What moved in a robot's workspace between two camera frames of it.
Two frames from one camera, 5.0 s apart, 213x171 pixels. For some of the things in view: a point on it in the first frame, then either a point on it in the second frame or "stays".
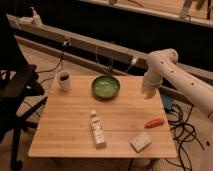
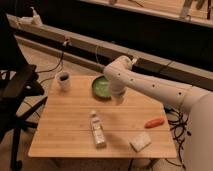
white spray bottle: [36, 19] stays
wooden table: [89, 116] stays
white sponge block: [140, 141] stays
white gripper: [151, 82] → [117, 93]
